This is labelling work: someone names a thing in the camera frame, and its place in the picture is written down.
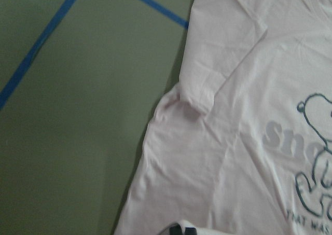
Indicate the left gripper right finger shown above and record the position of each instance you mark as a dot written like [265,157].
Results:
[190,231]

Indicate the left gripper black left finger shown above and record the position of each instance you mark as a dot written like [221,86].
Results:
[175,230]

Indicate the pink printed t-shirt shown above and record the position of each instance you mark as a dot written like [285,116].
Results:
[242,143]

